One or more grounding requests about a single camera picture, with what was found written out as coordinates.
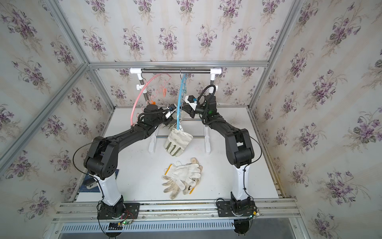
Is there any blue wavy hanger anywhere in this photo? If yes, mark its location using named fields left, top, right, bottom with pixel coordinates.
left=176, top=74, right=187, bottom=130

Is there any white glove with grey strap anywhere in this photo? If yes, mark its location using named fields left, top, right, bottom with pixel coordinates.
left=164, top=128, right=193, bottom=157

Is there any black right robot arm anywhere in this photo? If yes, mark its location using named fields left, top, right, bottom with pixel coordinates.
left=182, top=85, right=258, bottom=218

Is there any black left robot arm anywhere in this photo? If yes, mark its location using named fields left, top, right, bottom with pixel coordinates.
left=83, top=104, right=177, bottom=220

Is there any pink wavy hanger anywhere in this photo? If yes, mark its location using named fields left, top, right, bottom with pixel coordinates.
left=130, top=73, right=172, bottom=126

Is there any white and steel drying rack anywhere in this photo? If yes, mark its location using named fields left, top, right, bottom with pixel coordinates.
left=130, top=68, right=222, bottom=155

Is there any small circuit board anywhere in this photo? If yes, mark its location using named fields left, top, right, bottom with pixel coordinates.
left=107, top=220, right=134, bottom=231

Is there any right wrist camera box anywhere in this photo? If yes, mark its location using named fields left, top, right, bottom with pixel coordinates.
left=185, top=95, right=198, bottom=110

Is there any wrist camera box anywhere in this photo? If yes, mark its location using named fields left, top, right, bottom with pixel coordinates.
left=185, top=95, right=198, bottom=110
left=165, top=104, right=177, bottom=119

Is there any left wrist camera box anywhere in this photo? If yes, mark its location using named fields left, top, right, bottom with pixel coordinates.
left=165, top=104, right=177, bottom=119

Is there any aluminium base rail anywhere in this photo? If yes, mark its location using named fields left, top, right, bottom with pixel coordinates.
left=52, top=198, right=301, bottom=223

